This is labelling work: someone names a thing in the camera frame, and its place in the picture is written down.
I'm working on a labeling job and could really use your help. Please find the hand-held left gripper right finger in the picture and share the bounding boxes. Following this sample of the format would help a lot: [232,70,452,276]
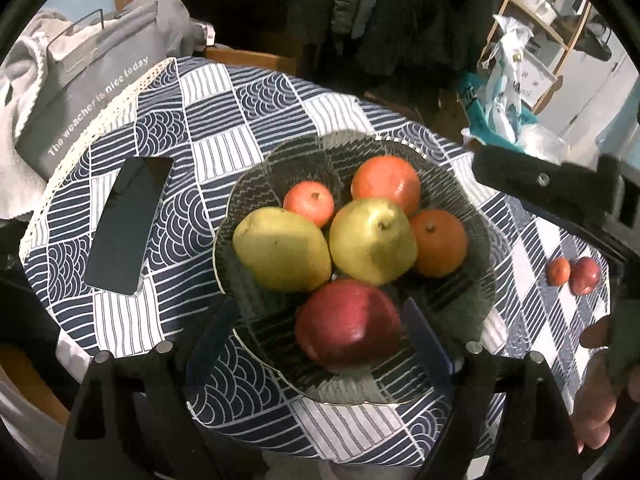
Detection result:
[402,297,586,480]

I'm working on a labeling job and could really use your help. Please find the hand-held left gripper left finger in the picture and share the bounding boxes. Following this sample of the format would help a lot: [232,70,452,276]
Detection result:
[57,297,266,480]

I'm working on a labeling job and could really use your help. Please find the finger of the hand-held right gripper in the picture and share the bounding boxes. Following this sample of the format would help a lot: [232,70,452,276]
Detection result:
[472,146,608,233]

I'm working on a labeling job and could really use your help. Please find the dark glass fruit plate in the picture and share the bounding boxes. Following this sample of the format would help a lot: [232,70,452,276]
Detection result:
[212,130,496,406]

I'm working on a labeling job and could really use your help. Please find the red apple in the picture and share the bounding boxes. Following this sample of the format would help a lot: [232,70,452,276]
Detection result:
[570,257,602,296]
[295,280,407,375]

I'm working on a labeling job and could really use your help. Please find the small orange tangerine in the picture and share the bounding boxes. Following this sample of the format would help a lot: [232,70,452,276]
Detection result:
[546,258,571,287]
[283,181,335,228]
[410,209,469,278]

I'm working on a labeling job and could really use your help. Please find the yellow-green pear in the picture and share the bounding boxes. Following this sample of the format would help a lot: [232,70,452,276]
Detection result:
[232,206,332,294]
[329,197,418,285]

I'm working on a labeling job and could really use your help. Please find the person's right hand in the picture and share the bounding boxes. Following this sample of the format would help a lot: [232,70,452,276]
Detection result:
[570,315,640,455]

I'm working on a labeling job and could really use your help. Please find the clear plastic bag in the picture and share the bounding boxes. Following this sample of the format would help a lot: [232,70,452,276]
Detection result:
[520,125,568,162]

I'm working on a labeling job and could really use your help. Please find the white drawer cabinet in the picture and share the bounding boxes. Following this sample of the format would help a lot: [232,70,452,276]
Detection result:
[520,50,558,106]

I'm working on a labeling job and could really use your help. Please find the white printed plastic bag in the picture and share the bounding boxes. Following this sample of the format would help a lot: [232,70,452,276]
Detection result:
[477,15,533,143]

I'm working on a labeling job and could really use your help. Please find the black smartphone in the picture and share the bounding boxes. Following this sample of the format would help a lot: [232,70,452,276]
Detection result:
[82,156,175,296]

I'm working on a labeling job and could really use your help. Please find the large orange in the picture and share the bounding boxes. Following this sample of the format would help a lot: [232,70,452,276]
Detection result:
[351,156,422,217]

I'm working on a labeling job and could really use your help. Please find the wooden shelf rack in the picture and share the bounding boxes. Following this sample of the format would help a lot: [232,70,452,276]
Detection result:
[480,0,593,113]

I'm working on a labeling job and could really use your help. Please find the metal pot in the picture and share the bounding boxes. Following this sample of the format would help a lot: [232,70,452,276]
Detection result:
[515,0,557,23]

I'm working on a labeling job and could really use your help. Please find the black hanging coat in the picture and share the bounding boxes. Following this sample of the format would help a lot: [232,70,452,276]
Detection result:
[357,0,496,88]

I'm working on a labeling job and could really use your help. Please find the grey tote bag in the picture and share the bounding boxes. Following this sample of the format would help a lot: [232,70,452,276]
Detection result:
[14,10,168,181]

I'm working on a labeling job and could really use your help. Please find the cardboard box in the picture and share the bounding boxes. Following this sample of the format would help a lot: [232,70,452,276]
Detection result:
[205,47,301,77]

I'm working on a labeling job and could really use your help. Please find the dark hanging coat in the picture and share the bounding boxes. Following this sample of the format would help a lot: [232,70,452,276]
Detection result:
[287,0,346,68]

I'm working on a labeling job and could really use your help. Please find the light grey cloth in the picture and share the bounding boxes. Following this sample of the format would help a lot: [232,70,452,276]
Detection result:
[0,10,76,221]

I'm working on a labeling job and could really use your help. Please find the grey clothing pile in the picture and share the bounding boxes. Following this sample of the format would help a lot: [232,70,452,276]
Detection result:
[115,0,216,56]

